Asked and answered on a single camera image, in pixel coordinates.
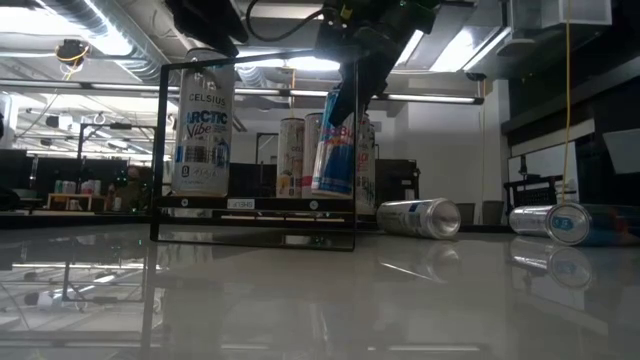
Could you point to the Celsius Arctic Vibe can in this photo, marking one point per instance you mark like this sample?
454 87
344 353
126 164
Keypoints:
410 218
202 145

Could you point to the black metal table frame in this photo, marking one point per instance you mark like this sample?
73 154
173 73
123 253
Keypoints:
75 220

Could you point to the silver blue Red Bull can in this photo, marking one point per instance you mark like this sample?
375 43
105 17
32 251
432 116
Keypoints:
567 223
332 160

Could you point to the white paper sheet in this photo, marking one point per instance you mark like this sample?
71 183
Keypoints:
625 150

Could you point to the black cabinet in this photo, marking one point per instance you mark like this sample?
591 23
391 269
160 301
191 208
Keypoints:
400 180

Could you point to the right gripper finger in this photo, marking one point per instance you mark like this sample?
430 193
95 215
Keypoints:
365 80

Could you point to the grey waste bin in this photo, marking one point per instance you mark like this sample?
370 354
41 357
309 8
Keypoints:
492 212
467 212

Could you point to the wooden side table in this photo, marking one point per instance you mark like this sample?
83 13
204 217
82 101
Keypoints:
75 196

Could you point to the black cart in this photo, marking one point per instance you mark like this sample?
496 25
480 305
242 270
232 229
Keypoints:
537 195

